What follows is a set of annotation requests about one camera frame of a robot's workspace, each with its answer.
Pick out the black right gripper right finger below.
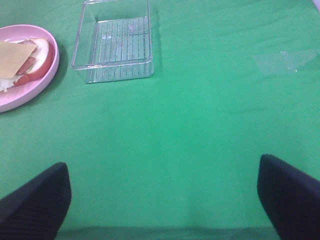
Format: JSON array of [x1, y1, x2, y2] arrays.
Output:
[[257, 154, 320, 240]]

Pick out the bacon strip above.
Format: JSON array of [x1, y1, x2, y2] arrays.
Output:
[[16, 39, 37, 75]]

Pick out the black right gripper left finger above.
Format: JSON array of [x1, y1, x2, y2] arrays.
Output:
[[0, 162, 72, 240]]

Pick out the green lettuce leaf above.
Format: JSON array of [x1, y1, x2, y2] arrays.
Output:
[[0, 75, 22, 92]]

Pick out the green tablecloth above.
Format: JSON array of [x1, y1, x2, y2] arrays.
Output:
[[0, 0, 320, 230]]

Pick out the yellow cheese slice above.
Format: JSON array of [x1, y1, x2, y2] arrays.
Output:
[[0, 41, 37, 79]]

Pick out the clear right plastic container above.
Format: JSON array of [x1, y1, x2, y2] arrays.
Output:
[[71, 0, 154, 84]]

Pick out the toast bread slice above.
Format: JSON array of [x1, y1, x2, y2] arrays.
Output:
[[12, 38, 54, 87]]

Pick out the pink round plate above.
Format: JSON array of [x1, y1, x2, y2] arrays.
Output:
[[0, 24, 60, 113]]

